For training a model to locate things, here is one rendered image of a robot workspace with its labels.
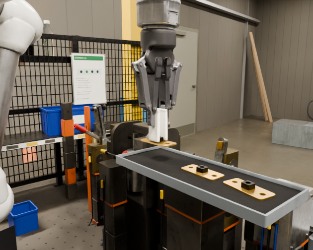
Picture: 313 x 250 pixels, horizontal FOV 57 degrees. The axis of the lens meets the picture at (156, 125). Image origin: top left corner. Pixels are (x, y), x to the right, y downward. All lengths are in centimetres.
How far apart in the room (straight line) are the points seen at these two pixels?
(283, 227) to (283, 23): 851
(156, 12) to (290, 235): 51
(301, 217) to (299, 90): 819
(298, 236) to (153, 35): 50
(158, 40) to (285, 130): 523
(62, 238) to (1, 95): 61
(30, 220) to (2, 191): 33
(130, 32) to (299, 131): 422
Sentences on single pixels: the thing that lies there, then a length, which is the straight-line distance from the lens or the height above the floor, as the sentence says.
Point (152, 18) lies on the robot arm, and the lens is 59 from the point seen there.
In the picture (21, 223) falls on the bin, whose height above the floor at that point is 75.
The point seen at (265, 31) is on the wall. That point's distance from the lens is 916.
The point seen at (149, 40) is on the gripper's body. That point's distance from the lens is 60.
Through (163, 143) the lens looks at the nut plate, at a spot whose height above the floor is 120.
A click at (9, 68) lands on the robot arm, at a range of 102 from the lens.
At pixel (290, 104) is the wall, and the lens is 891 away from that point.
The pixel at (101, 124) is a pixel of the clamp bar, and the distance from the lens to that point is 121.
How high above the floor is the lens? 136
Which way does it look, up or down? 11 degrees down
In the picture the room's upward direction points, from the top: straight up
